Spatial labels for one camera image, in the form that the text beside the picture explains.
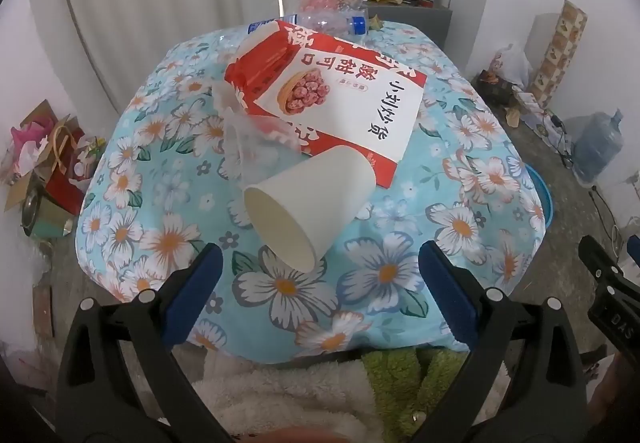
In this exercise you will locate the white fuzzy garment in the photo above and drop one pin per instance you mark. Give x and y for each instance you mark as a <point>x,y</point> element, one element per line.
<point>280,398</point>

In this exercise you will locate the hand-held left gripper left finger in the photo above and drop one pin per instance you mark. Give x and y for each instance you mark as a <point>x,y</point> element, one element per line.
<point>200,295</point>

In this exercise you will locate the green fuzzy cloth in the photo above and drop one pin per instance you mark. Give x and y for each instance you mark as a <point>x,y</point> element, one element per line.
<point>400,383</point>

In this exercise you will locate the person's right forearm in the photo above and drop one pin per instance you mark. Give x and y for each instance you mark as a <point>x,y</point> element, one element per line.
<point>617,403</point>

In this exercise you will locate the blue plastic basket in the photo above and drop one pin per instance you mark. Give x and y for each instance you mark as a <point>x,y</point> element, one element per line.
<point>542,198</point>

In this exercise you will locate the floral blue blanket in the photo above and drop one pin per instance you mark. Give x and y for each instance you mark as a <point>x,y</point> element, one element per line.
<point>350,273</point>

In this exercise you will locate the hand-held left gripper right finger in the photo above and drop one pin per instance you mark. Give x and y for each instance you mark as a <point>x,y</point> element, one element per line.
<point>450,298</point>

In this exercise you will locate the white paper cup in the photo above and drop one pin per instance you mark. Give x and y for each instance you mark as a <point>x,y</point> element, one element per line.
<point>320,193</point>

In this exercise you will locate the dark bag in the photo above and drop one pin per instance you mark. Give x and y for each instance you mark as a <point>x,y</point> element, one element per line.
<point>495,88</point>

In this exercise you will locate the plastic bottle with blue label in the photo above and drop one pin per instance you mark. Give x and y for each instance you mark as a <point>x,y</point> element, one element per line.
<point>257,26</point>

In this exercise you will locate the blue water jug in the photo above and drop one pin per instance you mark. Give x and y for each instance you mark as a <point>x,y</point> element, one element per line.
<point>597,148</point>

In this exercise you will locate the green packet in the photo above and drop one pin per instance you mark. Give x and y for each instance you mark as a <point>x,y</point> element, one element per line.
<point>376,23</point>

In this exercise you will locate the clear plastic bottle blue cap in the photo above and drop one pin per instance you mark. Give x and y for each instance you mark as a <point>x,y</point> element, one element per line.
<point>350,23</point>

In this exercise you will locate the checkered cardboard roll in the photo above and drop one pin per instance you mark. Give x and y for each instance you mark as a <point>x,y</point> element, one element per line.
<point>560,53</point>

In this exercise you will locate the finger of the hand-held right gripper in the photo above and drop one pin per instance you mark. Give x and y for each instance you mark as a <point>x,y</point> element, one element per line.
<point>597,258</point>

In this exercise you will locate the white printed plastic bag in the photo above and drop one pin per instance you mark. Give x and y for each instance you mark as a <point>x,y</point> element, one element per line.
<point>510,65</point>

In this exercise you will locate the grey cabinet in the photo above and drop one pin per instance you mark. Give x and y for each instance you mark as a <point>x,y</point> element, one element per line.
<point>420,23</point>

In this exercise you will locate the red and white snack bag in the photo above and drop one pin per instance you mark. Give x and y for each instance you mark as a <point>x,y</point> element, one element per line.
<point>360,113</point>

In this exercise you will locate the clear plastic cup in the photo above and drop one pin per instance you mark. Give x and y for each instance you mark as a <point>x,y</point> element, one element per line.
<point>250,143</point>

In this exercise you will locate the pile of gift packaging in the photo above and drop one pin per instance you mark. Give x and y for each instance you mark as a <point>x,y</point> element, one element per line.
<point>55,163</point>

